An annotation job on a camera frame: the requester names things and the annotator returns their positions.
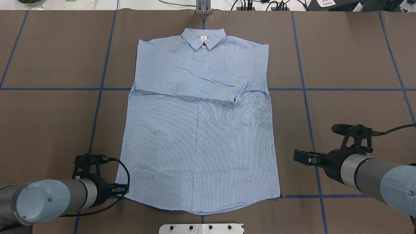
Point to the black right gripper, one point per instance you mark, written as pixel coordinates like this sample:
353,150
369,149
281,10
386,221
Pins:
332,163

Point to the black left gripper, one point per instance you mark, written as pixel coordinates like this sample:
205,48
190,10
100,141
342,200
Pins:
103,191

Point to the light blue striped shirt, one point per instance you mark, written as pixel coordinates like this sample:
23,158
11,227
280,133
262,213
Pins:
199,135

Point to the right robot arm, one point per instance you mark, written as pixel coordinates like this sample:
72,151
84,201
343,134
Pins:
385,181

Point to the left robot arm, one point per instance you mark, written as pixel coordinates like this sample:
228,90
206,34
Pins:
22,206

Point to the black box with label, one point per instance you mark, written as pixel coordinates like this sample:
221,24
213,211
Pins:
332,5

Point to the green cloth pouch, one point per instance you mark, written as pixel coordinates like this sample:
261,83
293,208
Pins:
28,1

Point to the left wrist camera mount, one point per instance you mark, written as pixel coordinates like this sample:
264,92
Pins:
87,166

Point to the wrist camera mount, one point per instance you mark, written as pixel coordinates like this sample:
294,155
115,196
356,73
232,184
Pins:
357,138
87,166

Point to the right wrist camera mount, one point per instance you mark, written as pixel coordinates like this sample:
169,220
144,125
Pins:
357,138

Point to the aluminium frame post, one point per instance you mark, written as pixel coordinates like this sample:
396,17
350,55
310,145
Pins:
203,7

